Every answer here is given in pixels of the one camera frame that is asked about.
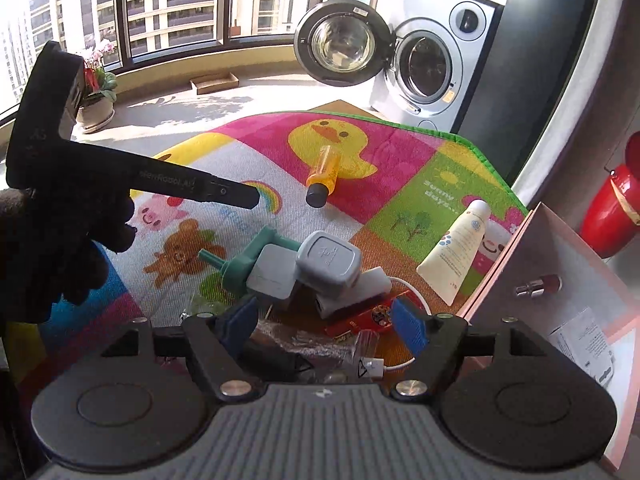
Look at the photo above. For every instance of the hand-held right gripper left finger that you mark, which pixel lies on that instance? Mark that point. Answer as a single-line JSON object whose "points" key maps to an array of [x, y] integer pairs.
{"points": [[243, 321]]}

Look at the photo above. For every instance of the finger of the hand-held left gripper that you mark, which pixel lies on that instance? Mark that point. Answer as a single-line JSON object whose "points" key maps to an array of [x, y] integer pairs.
{"points": [[235, 195]]}

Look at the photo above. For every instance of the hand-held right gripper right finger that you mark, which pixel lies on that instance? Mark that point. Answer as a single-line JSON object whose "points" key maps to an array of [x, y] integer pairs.
{"points": [[410, 328]]}

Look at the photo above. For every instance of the red packet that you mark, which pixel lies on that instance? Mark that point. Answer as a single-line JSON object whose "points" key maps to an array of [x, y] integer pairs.
{"points": [[360, 322]]}

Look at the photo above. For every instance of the white square adapter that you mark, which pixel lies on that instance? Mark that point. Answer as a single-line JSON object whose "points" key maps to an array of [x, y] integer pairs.
{"points": [[267, 275]]}

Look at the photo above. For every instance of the white oblong adapter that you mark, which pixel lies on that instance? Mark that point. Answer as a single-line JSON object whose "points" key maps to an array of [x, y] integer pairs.
{"points": [[360, 290]]}

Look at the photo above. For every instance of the white cream tube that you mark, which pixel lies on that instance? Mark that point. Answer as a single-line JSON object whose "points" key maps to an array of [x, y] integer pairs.
{"points": [[452, 252]]}

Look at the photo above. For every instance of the orange bottle with black cap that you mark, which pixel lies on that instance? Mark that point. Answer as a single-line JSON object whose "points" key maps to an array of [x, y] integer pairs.
{"points": [[324, 170]]}

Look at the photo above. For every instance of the grey square compact case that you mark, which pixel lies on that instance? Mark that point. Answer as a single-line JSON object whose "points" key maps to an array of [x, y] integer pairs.
{"points": [[327, 260]]}

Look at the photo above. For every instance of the pink cardboard box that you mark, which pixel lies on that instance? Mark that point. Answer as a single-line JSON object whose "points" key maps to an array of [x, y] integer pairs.
{"points": [[505, 270]]}

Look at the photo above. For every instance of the person's left hand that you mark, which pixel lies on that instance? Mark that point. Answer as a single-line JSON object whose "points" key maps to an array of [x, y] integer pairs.
{"points": [[50, 240]]}

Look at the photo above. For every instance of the potted pink orchid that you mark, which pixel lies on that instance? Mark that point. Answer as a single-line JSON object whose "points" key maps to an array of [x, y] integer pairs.
{"points": [[95, 110]]}

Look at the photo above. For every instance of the shallow cardboard tray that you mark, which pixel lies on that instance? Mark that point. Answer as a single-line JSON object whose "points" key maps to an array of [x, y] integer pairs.
{"points": [[215, 84]]}

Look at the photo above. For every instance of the large balcony window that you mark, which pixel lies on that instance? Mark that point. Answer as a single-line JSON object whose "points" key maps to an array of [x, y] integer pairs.
{"points": [[120, 10]]}

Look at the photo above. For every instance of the small red lipstick bottle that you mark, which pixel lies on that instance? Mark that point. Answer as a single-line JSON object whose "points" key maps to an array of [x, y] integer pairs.
{"points": [[540, 285]]}

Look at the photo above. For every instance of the brown cardboard sheet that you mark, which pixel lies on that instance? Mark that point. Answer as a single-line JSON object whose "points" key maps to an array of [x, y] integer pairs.
{"points": [[345, 109]]}

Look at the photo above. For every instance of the colourful cartoon play mat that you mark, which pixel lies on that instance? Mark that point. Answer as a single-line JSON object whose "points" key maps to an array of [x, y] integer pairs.
{"points": [[385, 170]]}

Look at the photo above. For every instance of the white paper leaflet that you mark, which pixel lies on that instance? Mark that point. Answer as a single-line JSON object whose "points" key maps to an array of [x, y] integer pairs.
{"points": [[582, 345]]}

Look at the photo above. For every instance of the round washing machine door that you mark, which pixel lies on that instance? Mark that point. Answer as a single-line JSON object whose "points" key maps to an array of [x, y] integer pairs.
{"points": [[340, 42]]}

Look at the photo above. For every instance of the red trash bin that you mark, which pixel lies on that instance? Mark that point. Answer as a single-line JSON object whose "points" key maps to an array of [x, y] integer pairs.
{"points": [[610, 210]]}

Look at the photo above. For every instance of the silver washing machine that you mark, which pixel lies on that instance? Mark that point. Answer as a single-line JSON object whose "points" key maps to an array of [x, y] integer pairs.
{"points": [[470, 65]]}

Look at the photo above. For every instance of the dark tall cabinet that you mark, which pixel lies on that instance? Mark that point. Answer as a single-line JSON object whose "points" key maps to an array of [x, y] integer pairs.
{"points": [[540, 60]]}

